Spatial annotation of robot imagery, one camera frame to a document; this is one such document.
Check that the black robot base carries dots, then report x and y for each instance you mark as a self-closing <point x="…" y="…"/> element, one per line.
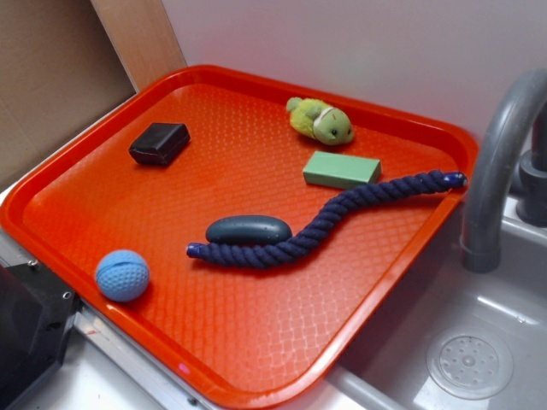
<point x="37" y="315"/>

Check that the light blue dimpled ball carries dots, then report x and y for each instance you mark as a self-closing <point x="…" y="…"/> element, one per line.
<point x="122" y="275"/>

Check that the orange plastic tray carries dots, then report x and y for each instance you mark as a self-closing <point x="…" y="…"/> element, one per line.
<point x="242" y="338"/>

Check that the dark teal oval stone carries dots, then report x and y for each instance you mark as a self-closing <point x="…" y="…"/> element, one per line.
<point x="248" y="230"/>

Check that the green rectangular block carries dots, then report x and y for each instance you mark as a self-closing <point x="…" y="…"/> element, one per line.
<point x="341" y="171"/>

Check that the green plush turtle toy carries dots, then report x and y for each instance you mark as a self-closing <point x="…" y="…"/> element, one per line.
<point x="320" y="121"/>

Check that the black rectangular block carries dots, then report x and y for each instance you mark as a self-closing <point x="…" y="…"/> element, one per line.
<point x="160" y="144"/>

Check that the grey curved faucet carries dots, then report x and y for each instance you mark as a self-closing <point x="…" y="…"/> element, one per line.
<point x="507" y="138"/>

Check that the wooden board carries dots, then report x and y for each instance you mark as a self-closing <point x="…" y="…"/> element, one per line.
<point x="143" y="39"/>

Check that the grey plastic sink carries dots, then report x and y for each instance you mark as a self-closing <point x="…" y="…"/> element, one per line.
<point x="385" y="365"/>

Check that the round sink drain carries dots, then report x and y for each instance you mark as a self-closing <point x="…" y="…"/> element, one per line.
<point x="469" y="363"/>

